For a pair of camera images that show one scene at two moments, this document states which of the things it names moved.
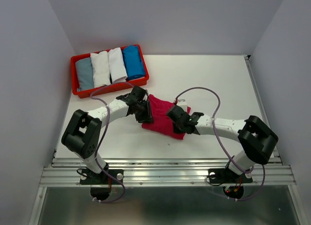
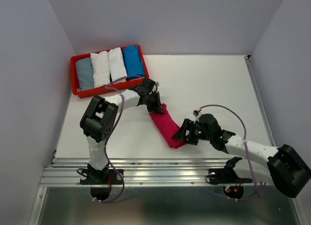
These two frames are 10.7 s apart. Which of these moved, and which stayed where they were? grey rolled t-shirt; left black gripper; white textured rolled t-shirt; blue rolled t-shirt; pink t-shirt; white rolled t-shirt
Moved: pink t-shirt; left black gripper
Stayed: blue rolled t-shirt; grey rolled t-shirt; white textured rolled t-shirt; white rolled t-shirt
